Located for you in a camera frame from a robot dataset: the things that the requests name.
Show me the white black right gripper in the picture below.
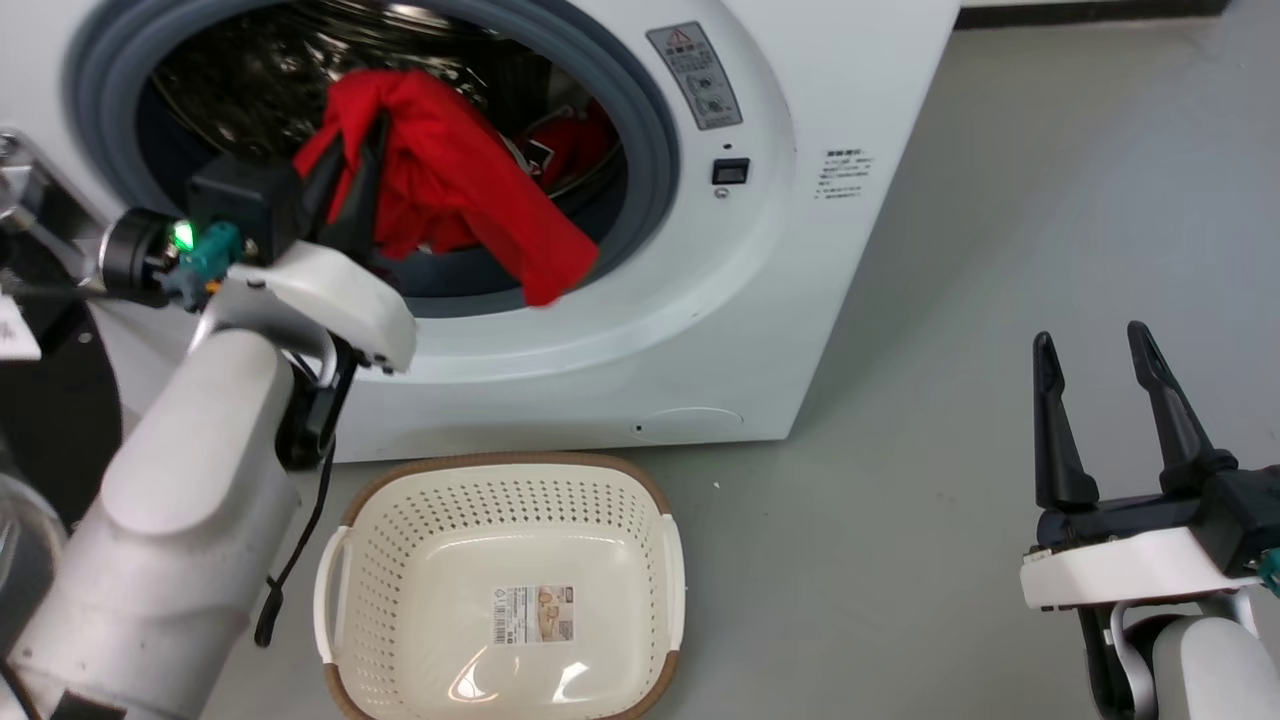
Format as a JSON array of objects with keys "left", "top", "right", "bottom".
[{"left": 1019, "top": 319, "right": 1263, "bottom": 613}]

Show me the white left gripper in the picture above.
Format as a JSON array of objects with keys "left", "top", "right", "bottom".
[{"left": 205, "top": 110, "right": 418, "bottom": 377}]

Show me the red cloth garment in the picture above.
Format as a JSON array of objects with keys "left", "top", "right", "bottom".
[{"left": 292, "top": 67, "right": 601, "bottom": 308}]

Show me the steel washing machine drum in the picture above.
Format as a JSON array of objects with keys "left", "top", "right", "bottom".
[{"left": 148, "top": 0, "right": 623, "bottom": 206}]

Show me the washing machine glass door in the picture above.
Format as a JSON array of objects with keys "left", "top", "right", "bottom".
[{"left": 0, "top": 125, "right": 128, "bottom": 661}]

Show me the white front-load washing machine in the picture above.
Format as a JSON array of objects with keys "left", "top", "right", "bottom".
[{"left": 0, "top": 0, "right": 963, "bottom": 466}]

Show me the cream perforated laundry basket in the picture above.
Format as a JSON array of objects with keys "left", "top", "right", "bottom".
[{"left": 312, "top": 451, "right": 689, "bottom": 720}]

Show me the paper basket label sticker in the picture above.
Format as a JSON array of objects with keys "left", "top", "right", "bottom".
[{"left": 491, "top": 584, "right": 577, "bottom": 647}]

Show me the black cylinder with green light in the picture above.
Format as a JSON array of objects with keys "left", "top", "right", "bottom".
[{"left": 97, "top": 207, "right": 191, "bottom": 304}]

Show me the small red garment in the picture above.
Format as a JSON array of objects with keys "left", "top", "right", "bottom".
[{"left": 524, "top": 98, "right": 622, "bottom": 197}]

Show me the grey rubber door gasket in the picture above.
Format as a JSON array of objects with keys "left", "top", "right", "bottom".
[{"left": 63, "top": 0, "right": 683, "bottom": 320}]

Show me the grey warning sticker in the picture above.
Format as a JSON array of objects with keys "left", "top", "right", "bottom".
[{"left": 645, "top": 21, "right": 745, "bottom": 132}]

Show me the printed text label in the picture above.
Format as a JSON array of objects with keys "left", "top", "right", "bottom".
[{"left": 813, "top": 149, "right": 878, "bottom": 202}]

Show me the round drain filter cover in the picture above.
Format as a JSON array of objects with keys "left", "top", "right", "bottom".
[{"left": 634, "top": 404, "right": 747, "bottom": 447}]

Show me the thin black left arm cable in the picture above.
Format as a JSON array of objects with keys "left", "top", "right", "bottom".
[{"left": 253, "top": 372, "right": 346, "bottom": 648}]

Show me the dark wall baseboard strip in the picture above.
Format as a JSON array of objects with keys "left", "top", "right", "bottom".
[{"left": 954, "top": 0, "right": 1233, "bottom": 30}]

